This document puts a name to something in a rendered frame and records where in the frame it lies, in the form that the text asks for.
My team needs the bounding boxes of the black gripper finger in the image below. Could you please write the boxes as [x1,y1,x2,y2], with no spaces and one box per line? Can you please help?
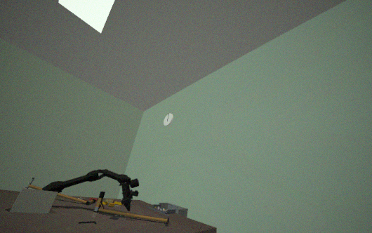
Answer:
[124,201,131,212]

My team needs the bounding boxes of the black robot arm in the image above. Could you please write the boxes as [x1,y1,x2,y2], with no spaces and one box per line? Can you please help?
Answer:
[42,169,139,197]

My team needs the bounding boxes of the long-handled scraper with wooden pole and dark square blade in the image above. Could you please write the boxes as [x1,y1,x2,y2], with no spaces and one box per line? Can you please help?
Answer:
[94,192,169,226]

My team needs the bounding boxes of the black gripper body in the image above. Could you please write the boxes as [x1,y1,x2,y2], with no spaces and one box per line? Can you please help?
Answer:
[121,189,133,204]

